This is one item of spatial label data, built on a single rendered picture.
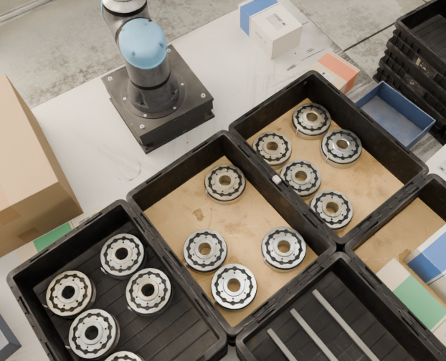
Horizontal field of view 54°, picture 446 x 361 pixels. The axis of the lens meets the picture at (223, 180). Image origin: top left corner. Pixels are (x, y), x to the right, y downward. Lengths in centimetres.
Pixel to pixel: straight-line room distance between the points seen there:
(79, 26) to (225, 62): 146
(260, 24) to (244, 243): 77
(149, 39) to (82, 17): 173
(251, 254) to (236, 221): 9
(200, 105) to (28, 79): 151
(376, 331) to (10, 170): 94
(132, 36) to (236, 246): 58
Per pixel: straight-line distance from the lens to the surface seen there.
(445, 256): 105
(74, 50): 270
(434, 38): 206
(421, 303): 103
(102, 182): 132
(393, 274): 103
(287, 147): 114
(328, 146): 116
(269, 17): 154
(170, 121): 127
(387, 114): 146
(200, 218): 108
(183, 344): 101
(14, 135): 125
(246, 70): 150
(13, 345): 122
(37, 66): 269
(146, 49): 114
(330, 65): 144
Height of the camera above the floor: 183
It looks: 63 degrees down
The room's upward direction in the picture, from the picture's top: 3 degrees counter-clockwise
